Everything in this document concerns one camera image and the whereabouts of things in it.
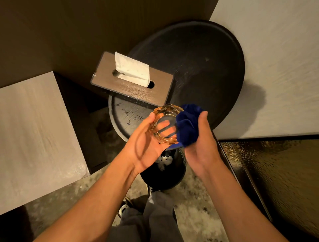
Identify person's right hand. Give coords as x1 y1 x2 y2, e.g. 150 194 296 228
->
184 111 224 178

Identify person's left hand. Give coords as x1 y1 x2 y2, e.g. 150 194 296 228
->
124 112 178 175

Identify dark blue cloth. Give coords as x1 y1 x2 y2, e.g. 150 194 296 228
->
166 104 205 150

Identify amber glass ashtray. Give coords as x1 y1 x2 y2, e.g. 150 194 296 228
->
149 104 185 145

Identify person's left forearm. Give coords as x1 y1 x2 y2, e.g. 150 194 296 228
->
34 155 140 242

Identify person's right forearm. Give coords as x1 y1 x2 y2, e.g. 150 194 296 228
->
199 158 289 242

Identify crumpled white tissue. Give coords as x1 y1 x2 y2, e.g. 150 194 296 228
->
157 156 174 171

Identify wooden tissue box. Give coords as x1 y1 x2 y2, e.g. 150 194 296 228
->
90 51 174 107

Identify white tissue sheet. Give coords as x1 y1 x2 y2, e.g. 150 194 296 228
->
115 52 150 88

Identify black trash bin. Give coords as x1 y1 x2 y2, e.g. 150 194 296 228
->
140 148 187 191

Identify large black round tray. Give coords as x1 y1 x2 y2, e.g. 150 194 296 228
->
128 20 245 130

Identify dark glossy textured table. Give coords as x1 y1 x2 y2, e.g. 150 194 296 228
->
219 135 319 241

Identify grey cushioned seat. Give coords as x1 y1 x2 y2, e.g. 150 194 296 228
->
210 0 319 140
0 71 108 216

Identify person's grey trousers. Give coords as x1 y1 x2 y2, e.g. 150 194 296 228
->
107 191 185 242

